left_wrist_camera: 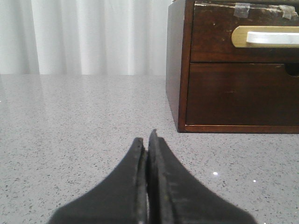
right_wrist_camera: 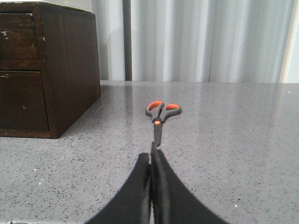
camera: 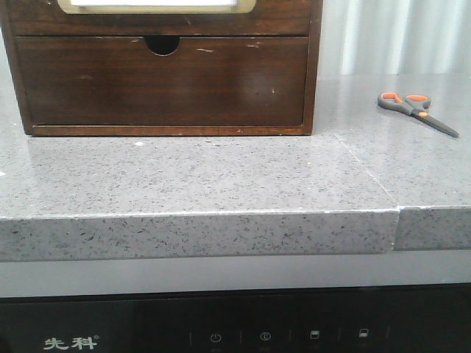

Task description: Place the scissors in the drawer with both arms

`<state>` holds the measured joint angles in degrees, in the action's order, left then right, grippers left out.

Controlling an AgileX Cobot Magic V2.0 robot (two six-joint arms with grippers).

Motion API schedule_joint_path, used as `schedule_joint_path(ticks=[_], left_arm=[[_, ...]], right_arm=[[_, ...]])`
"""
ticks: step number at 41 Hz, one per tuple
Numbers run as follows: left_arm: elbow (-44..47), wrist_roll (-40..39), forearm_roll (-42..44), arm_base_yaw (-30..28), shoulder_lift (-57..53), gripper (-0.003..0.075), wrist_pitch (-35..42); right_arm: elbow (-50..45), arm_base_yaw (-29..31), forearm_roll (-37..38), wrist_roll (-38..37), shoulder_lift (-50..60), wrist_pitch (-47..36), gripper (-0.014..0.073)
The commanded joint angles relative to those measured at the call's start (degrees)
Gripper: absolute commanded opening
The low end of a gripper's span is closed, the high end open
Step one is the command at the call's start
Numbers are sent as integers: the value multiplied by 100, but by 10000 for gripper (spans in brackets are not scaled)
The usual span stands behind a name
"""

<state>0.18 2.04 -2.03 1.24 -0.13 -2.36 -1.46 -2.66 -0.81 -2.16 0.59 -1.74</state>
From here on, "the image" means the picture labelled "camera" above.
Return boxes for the grey orange scissors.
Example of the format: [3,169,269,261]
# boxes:
[378,92,459,138]

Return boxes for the dark wooden drawer cabinet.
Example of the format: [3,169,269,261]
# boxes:
[1,1,323,136]

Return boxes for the white curtain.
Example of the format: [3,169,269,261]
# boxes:
[318,1,470,79]

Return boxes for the black appliance control panel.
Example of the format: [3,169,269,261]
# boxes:
[1,283,470,352]

